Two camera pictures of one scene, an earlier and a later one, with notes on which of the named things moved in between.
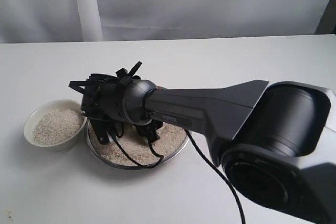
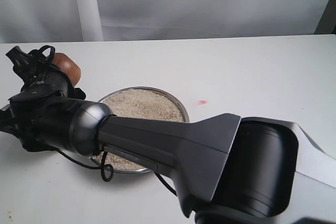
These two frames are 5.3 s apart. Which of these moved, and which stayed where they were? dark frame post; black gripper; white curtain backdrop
Moved: black gripper
Stayed: dark frame post; white curtain backdrop
